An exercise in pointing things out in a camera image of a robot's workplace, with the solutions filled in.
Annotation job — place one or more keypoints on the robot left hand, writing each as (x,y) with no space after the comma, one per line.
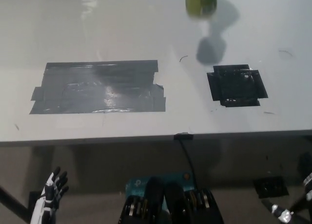
(48,189)

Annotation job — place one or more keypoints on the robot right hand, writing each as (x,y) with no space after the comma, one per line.
(308,182)

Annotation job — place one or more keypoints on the white spray bottle green label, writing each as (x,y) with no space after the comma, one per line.
(192,2)

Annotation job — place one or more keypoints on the black diagonal metal bar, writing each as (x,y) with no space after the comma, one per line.
(12,202)

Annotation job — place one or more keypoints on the teal router box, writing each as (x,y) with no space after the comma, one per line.
(139,183)

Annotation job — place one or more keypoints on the large grey tape patch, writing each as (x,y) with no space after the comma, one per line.
(100,87)

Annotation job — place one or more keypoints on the small black tape square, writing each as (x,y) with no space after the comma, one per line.
(235,86)

